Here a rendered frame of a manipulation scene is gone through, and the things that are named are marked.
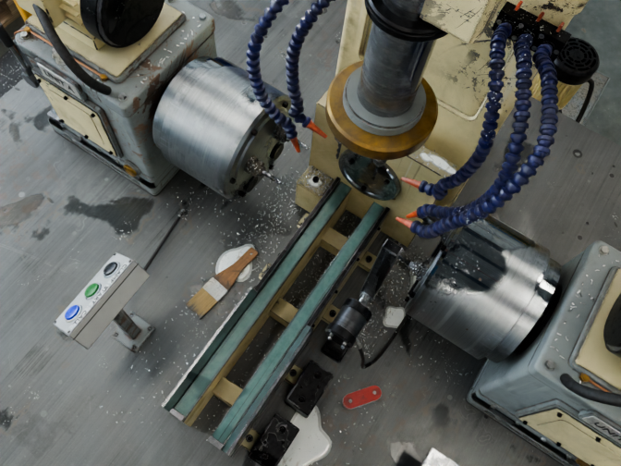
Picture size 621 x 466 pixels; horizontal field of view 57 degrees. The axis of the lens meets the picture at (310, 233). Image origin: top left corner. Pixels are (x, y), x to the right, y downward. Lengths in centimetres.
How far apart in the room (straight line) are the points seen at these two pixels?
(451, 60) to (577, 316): 50
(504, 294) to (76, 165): 106
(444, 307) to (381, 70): 45
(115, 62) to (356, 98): 51
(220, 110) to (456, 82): 45
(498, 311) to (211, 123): 63
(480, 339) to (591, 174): 75
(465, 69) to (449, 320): 45
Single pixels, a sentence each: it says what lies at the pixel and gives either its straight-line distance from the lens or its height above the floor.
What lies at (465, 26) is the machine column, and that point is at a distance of 72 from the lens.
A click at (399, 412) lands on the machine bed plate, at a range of 132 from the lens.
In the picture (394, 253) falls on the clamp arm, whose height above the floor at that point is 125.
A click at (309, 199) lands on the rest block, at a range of 136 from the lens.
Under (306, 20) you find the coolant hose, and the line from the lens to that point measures 95.
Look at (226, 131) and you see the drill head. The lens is 112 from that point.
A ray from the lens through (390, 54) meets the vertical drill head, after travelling 79.
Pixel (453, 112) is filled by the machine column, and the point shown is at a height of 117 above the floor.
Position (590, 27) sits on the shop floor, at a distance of 328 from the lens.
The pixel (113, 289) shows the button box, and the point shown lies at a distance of 109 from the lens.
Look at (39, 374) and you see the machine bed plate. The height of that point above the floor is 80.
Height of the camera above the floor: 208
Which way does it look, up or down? 66 degrees down
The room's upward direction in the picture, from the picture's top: 10 degrees clockwise
